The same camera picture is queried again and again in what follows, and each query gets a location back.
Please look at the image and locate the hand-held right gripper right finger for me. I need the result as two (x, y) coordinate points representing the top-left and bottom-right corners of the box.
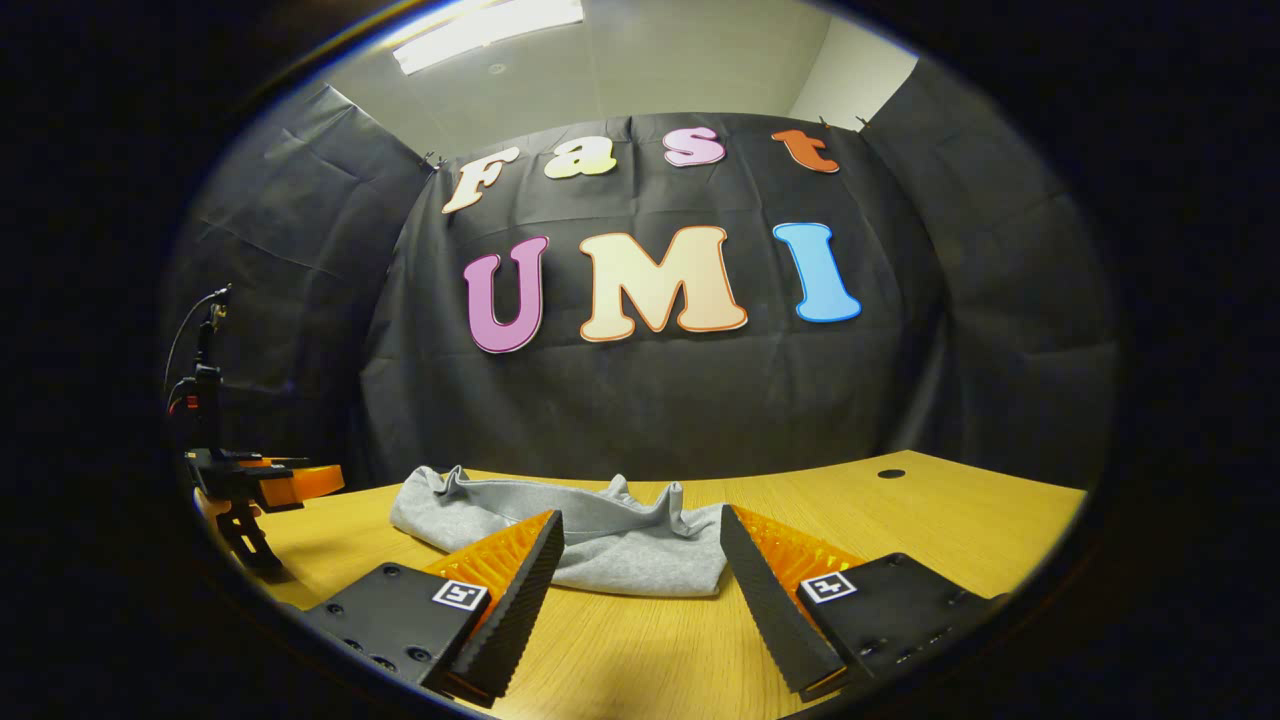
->
(718, 503), (1011, 703)

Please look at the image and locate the grey sweatshirt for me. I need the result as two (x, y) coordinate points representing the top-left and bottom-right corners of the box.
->
(389, 464), (731, 599)

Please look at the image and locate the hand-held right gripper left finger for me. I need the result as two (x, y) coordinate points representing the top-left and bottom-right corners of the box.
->
(300, 509), (565, 709)

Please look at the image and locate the black backdrop cloth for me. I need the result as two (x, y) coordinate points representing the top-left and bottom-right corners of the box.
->
(165, 60), (1119, 491)

